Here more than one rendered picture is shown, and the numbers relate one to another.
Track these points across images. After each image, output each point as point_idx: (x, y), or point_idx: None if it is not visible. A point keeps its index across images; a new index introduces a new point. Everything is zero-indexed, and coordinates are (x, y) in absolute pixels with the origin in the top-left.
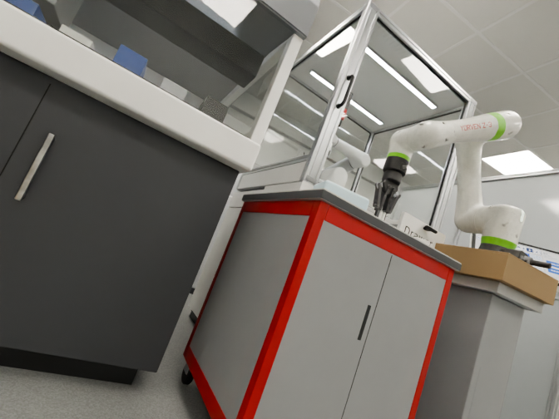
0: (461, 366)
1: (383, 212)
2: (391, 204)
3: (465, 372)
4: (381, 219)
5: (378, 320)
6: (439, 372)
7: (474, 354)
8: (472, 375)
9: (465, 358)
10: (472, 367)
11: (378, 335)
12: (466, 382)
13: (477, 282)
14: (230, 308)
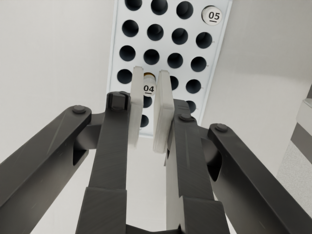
0: (305, 133)
1: (155, 138)
2: (230, 198)
3: (299, 137)
4: (154, 119)
5: None
6: (307, 94)
7: (311, 159)
8: (295, 146)
9: (310, 142)
10: (301, 149)
11: None
12: (292, 135)
13: None
14: None
